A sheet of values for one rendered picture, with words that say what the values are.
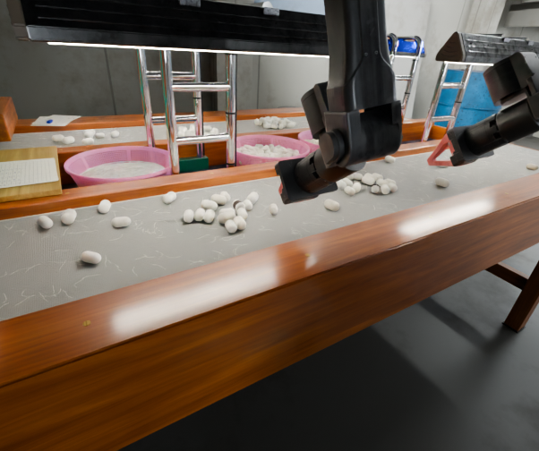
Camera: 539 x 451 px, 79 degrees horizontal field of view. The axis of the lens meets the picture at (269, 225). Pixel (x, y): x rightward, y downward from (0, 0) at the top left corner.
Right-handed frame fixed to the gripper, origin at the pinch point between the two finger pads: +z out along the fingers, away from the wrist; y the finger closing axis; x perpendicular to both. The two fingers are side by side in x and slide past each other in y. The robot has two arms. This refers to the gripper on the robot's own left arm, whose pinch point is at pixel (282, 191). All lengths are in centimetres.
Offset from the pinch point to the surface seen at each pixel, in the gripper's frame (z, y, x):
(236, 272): -6.7, 15.7, 11.4
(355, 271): -9.9, -2.5, 16.9
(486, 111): 115, -327, -60
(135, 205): 20.9, 23.0, -7.4
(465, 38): -7, -65, -30
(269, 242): 1.4, 5.0, 8.3
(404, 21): 120, -256, -156
